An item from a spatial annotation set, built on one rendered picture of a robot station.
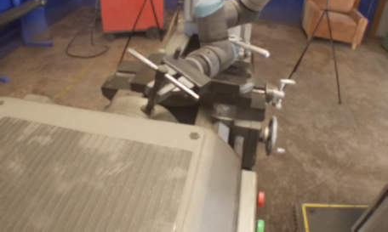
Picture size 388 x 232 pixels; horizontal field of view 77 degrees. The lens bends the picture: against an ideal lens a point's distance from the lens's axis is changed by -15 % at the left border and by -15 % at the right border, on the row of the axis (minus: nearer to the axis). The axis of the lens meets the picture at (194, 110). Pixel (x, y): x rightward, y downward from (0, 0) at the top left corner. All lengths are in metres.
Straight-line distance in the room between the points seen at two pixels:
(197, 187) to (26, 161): 0.24
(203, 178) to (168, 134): 0.09
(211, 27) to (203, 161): 0.50
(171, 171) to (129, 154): 0.06
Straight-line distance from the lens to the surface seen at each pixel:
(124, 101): 0.71
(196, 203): 0.35
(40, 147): 0.45
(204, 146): 0.41
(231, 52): 0.86
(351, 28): 4.86
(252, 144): 1.37
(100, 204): 0.35
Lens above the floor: 1.62
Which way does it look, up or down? 37 degrees down
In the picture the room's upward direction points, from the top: 3 degrees clockwise
